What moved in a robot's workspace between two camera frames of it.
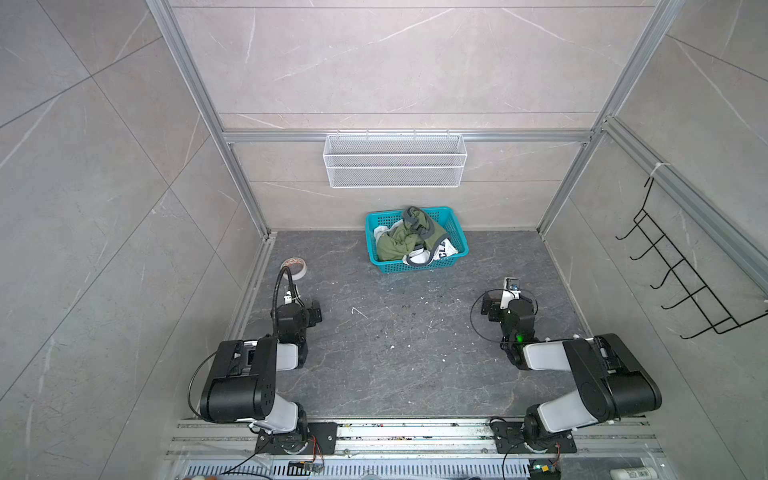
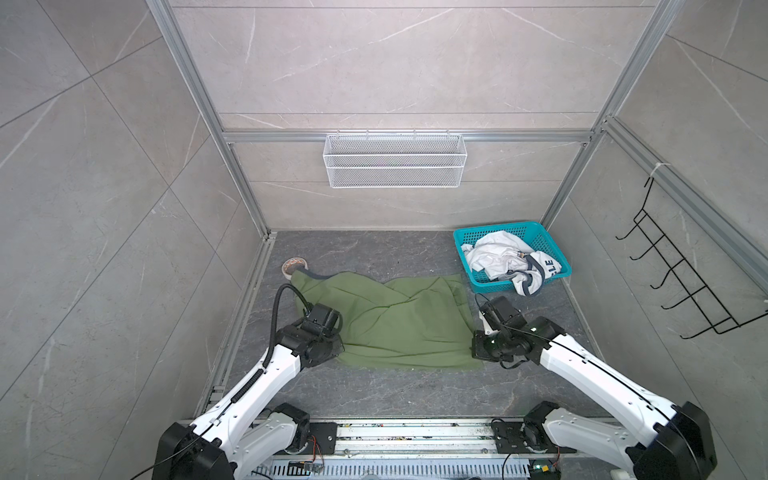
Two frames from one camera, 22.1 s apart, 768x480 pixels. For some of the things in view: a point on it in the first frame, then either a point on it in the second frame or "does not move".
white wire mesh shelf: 395,161 does not move
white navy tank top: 442,248 -> 495,253
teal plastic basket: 445,219 -> 534,233
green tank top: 404,238 -> 418,323
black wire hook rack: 717,317 does not move
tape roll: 295,260 does not move
